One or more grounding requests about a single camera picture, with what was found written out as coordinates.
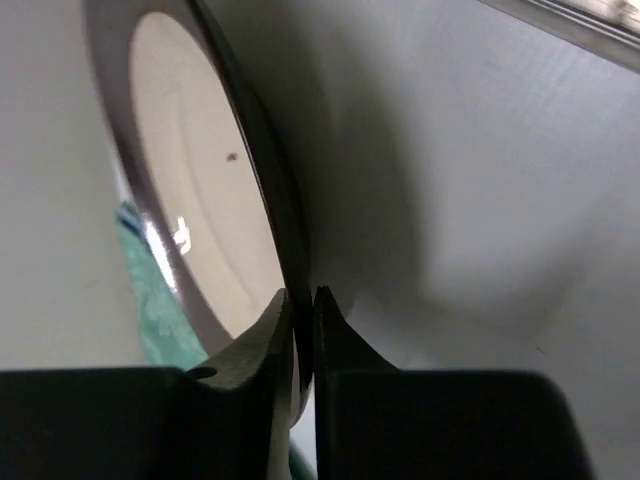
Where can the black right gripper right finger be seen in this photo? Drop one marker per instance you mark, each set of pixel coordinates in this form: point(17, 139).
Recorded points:
point(346, 368)

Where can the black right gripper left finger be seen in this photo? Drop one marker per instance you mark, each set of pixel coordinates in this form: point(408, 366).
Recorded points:
point(232, 418)

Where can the round metal plate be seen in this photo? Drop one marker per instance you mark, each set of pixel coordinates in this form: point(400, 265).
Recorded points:
point(218, 202)

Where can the green satin tablecloth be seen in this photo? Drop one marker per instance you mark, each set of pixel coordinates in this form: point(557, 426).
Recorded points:
point(166, 337)

